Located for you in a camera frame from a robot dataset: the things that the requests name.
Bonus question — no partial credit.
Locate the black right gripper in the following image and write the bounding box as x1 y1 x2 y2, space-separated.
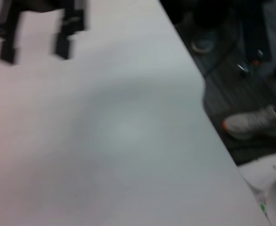
0 0 91 66

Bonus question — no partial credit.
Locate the white sneaker orange trim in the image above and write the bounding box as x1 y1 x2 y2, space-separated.
222 105 276 140

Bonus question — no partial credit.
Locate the bystander in dark clothes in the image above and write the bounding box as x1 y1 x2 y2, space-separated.
243 0 272 61

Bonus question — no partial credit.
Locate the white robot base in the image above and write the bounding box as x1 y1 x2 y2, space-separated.
238 154 276 226

